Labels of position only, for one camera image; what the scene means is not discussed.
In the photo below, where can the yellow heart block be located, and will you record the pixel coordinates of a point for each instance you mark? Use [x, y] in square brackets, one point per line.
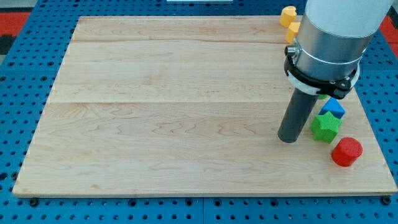
[287, 16]

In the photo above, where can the green block behind pusher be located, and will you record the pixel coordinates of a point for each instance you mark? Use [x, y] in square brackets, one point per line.
[322, 97]

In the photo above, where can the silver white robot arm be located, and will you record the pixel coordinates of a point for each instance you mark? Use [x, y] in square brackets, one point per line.
[333, 36]

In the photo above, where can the green star block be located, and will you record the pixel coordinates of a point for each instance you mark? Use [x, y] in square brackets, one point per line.
[325, 127]

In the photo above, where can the blue block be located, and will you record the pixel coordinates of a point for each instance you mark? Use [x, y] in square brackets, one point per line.
[334, 107]

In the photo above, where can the light wooden board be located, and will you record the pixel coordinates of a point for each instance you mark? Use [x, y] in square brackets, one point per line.
[189, 106]

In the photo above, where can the black white mounting flange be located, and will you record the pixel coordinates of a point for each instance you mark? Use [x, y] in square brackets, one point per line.
[336, 89]

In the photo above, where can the red cylinder block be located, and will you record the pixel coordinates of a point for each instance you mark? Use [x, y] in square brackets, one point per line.
[347, 151]

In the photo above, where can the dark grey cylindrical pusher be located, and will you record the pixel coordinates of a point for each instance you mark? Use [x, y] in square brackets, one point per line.
[299, 108]

